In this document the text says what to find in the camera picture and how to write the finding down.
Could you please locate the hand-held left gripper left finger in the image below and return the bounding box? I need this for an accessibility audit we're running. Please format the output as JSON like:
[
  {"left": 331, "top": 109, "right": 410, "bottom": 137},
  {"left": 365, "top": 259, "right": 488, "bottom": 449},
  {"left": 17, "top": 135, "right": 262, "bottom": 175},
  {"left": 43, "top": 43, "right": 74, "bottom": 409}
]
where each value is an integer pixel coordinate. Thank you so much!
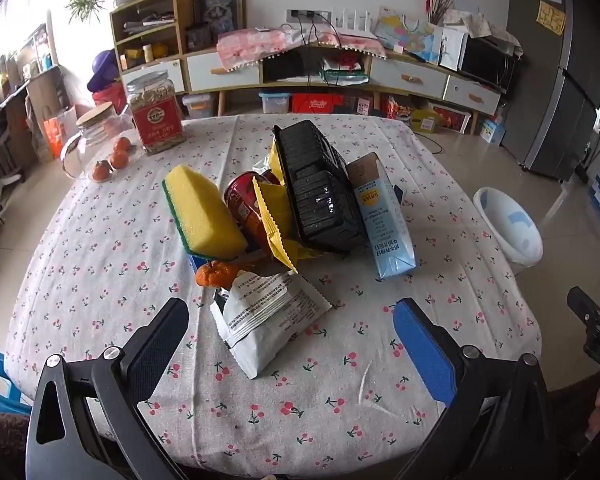
[{"left": 26, "top": 297, "right": 191, "bottom": 480}]

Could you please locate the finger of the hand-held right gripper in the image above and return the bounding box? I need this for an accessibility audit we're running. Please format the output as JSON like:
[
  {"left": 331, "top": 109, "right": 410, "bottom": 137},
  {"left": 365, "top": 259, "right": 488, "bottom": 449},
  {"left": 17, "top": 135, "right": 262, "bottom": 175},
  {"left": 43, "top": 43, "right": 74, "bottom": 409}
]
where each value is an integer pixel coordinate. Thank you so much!
[{"left": 566, "top": 286, "right": 600, "bottom": 323}]

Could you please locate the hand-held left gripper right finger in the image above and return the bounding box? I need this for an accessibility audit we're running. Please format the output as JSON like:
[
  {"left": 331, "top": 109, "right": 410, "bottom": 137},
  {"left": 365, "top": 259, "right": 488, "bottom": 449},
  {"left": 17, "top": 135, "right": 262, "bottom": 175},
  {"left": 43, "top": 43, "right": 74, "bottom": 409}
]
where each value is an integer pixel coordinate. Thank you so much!
[{"left": 390, "top": 297, "right": 563, "bottom": 480}]

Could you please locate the white plastic trash bin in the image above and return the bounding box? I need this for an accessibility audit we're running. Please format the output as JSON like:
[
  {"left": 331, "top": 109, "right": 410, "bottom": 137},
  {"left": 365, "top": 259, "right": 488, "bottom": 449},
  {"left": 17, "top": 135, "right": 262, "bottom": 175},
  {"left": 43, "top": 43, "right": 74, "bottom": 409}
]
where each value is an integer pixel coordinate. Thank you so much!
[{"left": 472, "top": 186, "right": 543, "bottom": 268}]

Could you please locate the blue biscuit box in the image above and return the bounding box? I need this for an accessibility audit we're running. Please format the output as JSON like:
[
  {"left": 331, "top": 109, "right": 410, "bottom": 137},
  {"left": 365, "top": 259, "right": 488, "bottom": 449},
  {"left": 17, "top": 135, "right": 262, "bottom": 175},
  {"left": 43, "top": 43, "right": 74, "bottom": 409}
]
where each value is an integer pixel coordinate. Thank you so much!
[{"left": 187, "top": 252, "right": 216, "bottom": 273}]

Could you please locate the white snack packet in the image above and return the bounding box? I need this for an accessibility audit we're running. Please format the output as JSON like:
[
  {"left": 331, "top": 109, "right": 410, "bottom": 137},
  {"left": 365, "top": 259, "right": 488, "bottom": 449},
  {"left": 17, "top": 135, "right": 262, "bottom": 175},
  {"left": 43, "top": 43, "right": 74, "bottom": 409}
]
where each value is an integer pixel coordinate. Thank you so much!
[{"left": 210, "top": 270, "right": 332, "bottom": 380}]

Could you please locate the yellow snack wrapper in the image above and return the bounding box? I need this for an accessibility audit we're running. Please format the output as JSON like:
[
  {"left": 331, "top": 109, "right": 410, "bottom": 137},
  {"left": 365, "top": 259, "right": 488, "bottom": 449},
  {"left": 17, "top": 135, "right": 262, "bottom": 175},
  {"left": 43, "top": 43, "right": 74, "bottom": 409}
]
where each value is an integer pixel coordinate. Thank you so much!
[{"left": 252, "top": 137, "right": 326, "bottom": 275}]

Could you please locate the cherry print tablecloth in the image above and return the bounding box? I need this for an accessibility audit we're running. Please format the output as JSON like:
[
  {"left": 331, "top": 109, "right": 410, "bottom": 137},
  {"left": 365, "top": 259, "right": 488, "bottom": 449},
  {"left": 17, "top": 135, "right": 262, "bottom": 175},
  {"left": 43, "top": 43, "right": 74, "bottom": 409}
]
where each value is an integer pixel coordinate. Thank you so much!
[{"left": 2, "top": 114, "right": 543, "bottom": 480}]

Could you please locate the light blue milk carton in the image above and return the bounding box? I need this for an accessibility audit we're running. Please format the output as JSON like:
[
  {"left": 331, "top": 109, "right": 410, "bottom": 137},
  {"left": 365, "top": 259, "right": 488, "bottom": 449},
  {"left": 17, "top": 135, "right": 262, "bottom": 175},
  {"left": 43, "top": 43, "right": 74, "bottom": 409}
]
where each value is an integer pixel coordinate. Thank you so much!
[{"left": 346, "top": 152, "right": 417, "bottom": 281}]

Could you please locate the yellow green sponge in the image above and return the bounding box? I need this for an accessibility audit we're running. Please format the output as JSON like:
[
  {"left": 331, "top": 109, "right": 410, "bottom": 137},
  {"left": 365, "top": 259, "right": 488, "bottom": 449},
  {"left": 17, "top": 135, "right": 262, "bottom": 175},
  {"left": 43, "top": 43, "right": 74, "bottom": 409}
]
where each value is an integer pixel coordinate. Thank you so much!
[{"left": 161, "top": 164, "right": 249, "bottom": 256}]

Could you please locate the blue plastic chair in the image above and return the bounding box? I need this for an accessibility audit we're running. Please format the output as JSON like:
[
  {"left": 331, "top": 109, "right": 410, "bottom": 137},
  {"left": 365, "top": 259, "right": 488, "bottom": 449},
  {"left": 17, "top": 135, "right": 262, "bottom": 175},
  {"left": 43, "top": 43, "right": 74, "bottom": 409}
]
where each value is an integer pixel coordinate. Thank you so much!
[{"left": 0, "top": 344, "right": 33, "bottom": 416}]

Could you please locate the red drink can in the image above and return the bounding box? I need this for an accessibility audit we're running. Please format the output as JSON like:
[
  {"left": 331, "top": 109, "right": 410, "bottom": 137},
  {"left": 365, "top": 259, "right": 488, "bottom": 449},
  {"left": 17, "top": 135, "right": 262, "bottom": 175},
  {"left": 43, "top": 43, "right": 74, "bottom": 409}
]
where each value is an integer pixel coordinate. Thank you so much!
[{"left": 223, "top": 171, "right": 281, "bottom": 253}]

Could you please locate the grey refrigerator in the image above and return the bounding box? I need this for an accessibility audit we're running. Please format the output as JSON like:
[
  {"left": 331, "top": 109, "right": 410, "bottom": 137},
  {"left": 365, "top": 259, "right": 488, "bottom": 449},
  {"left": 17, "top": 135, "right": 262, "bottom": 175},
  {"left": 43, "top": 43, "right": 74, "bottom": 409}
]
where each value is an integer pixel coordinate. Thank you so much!
[{"left": 500, "top": 0, "right": 600, "bottom": 183}]

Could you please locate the blue white carton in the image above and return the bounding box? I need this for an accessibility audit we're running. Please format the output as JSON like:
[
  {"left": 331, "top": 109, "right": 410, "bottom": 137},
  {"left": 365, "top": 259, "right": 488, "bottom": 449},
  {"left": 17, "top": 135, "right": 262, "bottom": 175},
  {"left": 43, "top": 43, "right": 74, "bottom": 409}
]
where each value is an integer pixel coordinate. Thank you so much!
[{"left": 480, "top": 117, "right": 506, "bottom": 145}]

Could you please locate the black plastic tray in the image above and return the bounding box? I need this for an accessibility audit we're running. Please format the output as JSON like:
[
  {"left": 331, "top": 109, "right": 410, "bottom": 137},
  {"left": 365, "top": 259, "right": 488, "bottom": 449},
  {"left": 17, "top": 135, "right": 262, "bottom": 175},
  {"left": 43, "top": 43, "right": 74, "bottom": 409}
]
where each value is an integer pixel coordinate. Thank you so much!
[{"left": 271, "top": 120, "right": 371, "bottom": 255}]

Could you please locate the glass pitcher with wooden lid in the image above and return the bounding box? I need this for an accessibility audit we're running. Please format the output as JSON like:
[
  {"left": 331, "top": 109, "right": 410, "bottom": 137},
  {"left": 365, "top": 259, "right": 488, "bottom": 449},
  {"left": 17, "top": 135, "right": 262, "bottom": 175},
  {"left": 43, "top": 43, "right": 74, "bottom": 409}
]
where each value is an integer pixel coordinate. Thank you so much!
[{"left": 60, "top": 101, "right": 146, "bottom": 181}]

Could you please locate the red label clear jar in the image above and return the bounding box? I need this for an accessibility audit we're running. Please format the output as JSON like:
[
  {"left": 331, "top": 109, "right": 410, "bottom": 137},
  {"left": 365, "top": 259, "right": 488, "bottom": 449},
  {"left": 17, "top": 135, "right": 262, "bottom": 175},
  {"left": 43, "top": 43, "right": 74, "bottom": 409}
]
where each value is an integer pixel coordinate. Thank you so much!
[{"left": 125, "top": 71, "right": 186, "bottom": 156}]

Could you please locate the red printed box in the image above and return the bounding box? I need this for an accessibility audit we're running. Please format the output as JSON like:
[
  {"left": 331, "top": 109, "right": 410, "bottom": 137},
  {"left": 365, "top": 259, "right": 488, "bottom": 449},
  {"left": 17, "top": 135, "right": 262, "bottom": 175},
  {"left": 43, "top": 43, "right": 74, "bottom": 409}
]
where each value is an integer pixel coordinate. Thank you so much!
[{"left": 430, "top": 102, "right": 473, "bottom": 133}]

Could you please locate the yellow cardboard box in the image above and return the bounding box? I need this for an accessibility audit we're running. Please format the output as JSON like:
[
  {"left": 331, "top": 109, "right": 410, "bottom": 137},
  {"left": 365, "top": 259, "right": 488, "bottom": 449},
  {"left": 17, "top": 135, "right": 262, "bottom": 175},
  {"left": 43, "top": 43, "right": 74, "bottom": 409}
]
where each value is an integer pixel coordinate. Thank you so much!
[{"left": 411, "top": 107, "right": 443, "bottom": 133}]

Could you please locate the orange paper bag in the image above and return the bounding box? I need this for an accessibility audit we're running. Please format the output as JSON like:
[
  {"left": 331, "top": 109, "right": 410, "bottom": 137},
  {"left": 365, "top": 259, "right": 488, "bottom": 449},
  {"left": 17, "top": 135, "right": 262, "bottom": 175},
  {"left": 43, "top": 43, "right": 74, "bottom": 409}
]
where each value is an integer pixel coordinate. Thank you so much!
[{"left": 42, "top": 105, "right": 78, "bottom": 158}]

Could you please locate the clear storage box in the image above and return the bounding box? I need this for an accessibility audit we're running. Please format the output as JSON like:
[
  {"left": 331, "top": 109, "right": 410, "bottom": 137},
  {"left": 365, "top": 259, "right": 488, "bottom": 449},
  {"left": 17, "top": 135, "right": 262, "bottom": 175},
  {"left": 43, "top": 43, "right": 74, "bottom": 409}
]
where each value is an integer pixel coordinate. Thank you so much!
[
  {"left": 182, "top": 94, "right": 216, "bottom": 121},
  {"left": 259, "top": 91, "right": 293, "bottom": 113}
]

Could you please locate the black microwave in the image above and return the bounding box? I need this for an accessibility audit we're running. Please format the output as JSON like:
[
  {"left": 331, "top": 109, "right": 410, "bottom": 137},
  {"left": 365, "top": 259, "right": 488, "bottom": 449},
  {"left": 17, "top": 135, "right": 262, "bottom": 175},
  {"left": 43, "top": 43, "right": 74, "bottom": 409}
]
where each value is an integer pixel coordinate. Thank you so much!
[{"left": 457, "top": 35, "right": 518, "bottom": 93}]

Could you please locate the flat red gift box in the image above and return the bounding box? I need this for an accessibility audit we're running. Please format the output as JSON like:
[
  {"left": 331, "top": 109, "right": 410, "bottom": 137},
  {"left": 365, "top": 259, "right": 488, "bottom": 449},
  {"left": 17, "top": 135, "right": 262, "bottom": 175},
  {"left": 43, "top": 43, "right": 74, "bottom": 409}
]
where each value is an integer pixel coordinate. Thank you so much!
[{"left": 291, "top": 92, "right": 346, "bottom": 113}]

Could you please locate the long white drawer cabinet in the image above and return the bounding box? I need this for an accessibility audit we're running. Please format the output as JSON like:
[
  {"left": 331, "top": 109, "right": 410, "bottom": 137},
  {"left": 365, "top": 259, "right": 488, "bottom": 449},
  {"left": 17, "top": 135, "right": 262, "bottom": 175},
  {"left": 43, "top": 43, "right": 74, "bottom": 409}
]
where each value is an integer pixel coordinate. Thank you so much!
[{"left": 182, "top": 45, "right": 506, "bottom": 136}]

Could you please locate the wooden shelf unit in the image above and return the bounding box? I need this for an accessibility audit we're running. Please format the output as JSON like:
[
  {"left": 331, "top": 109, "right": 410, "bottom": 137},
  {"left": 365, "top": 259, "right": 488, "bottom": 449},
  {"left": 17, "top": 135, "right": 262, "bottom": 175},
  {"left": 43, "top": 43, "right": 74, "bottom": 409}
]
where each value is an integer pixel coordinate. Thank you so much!
[{"left": 110, "top": 0, "right": 196, "bottom": 96}]

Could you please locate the yellow paper note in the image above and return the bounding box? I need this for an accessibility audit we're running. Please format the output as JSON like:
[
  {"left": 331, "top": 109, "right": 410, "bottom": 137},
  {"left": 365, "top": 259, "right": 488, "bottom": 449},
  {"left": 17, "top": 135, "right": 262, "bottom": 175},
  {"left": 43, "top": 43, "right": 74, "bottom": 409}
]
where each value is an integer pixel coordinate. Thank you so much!
[{"left": 536, "top": 1, "right": 567, "bottom": 37}]

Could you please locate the green white bag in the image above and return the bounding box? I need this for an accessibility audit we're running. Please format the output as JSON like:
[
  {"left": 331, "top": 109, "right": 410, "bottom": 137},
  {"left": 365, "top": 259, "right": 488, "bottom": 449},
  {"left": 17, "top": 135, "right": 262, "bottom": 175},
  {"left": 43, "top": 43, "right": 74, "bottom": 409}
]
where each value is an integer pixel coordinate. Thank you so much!
[{"left": 320, "top": 57, "right": 370, "bottom": 86}]

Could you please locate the white paper bag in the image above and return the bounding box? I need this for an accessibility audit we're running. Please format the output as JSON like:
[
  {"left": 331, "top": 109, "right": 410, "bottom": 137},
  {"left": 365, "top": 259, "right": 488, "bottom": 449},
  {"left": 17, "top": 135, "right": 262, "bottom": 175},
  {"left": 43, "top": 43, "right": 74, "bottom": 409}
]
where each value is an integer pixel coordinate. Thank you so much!
[{"left": 437, "top": 25, "right": 468, "bottom": 71}]

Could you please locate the black cloth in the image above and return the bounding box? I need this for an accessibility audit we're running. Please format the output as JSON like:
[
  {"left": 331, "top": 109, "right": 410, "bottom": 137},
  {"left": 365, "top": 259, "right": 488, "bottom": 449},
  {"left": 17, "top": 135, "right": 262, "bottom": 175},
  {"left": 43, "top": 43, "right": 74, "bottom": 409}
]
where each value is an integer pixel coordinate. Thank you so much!
[{"left": 262, "top": 50, "right": 306, "bottom": 81}]

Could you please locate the map print bag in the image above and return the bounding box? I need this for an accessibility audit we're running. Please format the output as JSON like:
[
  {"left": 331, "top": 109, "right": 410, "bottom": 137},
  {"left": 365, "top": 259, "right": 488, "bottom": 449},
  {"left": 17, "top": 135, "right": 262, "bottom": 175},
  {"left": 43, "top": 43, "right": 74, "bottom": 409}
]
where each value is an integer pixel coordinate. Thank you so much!
[{"left": 375, "top": 7, "right": 443, "bottom": 63}]

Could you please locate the pink floral cloth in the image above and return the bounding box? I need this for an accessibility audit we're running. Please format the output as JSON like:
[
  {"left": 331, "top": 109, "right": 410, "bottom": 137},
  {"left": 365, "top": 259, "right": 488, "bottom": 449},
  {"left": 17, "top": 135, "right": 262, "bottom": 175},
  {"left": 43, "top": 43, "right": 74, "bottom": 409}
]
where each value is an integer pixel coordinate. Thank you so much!
[{"left": 216, "top": 27, "right": 387, "bottom": 71}]

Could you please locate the framed picture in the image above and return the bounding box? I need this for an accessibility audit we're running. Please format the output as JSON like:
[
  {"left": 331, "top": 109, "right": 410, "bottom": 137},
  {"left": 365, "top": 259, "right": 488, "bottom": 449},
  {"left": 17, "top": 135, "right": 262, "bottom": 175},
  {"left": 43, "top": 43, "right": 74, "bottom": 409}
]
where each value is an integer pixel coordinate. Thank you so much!
[{"left": 194, "top": 0, "right": 243, "bottom": 36}]

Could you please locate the black power cable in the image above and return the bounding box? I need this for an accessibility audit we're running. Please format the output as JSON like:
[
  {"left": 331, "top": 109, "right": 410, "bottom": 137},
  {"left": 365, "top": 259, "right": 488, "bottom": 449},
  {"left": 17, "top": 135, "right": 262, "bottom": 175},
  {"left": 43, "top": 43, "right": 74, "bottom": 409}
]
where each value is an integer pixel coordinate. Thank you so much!
[{"left": 300, "top": 12, "right": 343, "bottom": 106}]

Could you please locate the white wall power strip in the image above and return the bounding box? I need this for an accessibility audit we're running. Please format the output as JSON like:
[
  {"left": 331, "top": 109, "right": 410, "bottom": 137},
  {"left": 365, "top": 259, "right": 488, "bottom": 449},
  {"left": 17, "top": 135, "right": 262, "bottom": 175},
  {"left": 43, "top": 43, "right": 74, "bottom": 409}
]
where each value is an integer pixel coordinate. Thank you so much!
[{"left": 286, "top": 8, "right": 331, "bottom": 25}]

